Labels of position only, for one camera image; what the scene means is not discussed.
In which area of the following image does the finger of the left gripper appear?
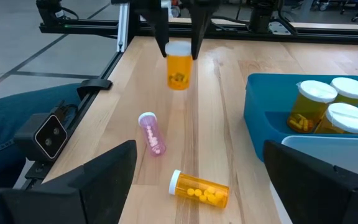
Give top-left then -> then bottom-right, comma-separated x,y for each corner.
188,0 -> 220,60
144,0 -> 170,58

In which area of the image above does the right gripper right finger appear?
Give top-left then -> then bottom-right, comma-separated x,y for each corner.
262,139 -> 358,224

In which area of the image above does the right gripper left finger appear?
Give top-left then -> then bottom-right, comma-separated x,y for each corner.
0,139 -> 138,224

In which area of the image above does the large amber pill bottle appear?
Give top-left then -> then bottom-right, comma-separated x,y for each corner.
165,41 -> 194,91
287,80 -> 338,134
314,102 -> 358,135
330,77 -> 358,106

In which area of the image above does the pink pill bottle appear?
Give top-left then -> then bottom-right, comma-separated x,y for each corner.
137,111 -> 167,157

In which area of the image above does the small amber pill bottle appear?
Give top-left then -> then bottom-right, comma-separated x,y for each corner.
168,169 -> 231,209

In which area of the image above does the clear plastic bin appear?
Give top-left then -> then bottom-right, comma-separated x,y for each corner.
268,135 -> 358,224

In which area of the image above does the blue plastic bin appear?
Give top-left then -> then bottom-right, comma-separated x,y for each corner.
243,73 -> 358,162

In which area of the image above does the silver aluminium strut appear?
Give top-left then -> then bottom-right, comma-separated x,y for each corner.
116,2 -> 131,53

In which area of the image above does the person's leg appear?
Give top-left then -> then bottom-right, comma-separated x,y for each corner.
0,82 -> 83,189

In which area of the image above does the black table-level camera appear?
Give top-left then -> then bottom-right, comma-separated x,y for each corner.
13,112 -> 69,162

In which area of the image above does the black aluminium table frame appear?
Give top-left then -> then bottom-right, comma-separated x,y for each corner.
20,0 -> 358,190

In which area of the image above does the black camera cable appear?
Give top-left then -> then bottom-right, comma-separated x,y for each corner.
50,99 -> 80,125

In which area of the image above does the black plastic frame clamp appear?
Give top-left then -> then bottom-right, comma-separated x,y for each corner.
76,78 -> 114,101

